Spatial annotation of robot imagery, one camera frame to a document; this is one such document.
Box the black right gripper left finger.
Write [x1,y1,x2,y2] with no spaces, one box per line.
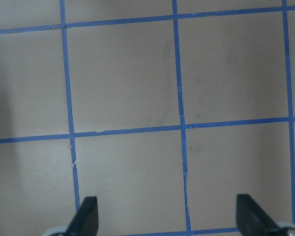
[65,196,99,236]

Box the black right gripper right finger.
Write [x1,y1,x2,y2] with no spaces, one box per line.
[236,194,282,236]

